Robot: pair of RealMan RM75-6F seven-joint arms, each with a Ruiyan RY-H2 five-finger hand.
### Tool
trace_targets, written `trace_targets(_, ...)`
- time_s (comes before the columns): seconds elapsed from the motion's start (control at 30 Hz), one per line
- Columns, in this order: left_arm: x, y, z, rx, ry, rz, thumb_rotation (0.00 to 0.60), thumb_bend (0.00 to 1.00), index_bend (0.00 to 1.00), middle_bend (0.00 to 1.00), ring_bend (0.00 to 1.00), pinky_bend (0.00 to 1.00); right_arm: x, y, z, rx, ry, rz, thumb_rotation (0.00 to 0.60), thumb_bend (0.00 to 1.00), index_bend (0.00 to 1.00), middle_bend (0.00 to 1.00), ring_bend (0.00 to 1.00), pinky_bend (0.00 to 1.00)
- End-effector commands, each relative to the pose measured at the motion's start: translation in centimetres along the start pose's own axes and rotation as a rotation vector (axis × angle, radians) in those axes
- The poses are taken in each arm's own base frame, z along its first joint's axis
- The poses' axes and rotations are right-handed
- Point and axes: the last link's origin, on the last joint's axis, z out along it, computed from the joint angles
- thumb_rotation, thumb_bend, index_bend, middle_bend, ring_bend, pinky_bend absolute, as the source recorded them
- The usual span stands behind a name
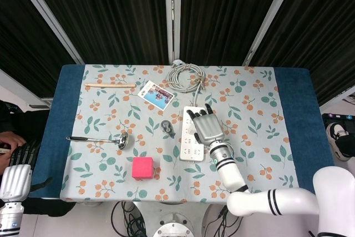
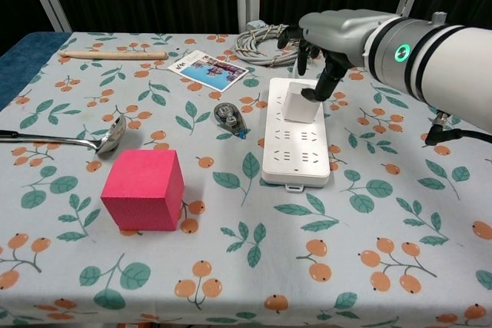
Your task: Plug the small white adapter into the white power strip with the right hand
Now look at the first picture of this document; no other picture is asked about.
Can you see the grey correction tape dispenser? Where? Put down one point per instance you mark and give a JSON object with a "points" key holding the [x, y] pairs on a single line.
{"points": [[167, 128]]}

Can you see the white power strip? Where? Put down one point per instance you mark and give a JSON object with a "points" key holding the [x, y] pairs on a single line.
{"points": [[190, 151]]}

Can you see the blue table cover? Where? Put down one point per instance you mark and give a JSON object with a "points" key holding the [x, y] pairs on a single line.
{"points": [[305, 137]]}

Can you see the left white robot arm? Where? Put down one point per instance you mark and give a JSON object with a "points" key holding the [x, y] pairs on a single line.
{"points": [[9, 217]]}

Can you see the bystander bare hand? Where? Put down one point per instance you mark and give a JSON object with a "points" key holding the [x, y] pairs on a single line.
{"points": [[9, 141]]}

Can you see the floral tablecloth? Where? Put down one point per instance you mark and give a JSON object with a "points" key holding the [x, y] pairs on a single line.
{"points": [[111, 181]]}

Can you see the white frame post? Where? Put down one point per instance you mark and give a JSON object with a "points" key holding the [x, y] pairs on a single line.
{"points": [[47, 17], [172, 12], [270, 17]]}

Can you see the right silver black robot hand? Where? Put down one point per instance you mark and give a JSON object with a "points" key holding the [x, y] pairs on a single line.
{"points": [[208, 127]]}

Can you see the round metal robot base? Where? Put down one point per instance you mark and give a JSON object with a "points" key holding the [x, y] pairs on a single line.
{"points": [[173, 227]]}

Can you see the wooden stick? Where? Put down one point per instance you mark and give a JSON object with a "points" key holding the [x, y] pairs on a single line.
{"points": [[111, 85]]}

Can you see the white black sneaker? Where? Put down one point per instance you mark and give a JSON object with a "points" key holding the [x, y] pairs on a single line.
{"points": [[334, 137]]}

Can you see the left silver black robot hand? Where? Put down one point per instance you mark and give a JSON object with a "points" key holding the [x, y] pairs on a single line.
{"points": [[15, 181]]}

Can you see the black trouser leg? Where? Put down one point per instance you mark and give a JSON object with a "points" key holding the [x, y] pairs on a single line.
{"points": [[346, 144]]}

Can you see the bystander black clothing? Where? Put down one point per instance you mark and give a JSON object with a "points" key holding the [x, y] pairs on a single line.
{"points": [[25, 120]]}

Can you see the blue picture postcard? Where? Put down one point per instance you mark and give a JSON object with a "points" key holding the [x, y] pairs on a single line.
{"points": [[156, 95]]}

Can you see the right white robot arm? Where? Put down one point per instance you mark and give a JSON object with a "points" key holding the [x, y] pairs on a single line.
{"points": [[230, 173]]}

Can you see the dark pleated curtain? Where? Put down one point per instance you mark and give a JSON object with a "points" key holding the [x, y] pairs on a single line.
{"points": [[22, 40], [111, 12], [319, 40], [222, 12]]}

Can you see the pink foam cube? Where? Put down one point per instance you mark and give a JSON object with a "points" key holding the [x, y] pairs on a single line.
{"points": [[142, 168]]}

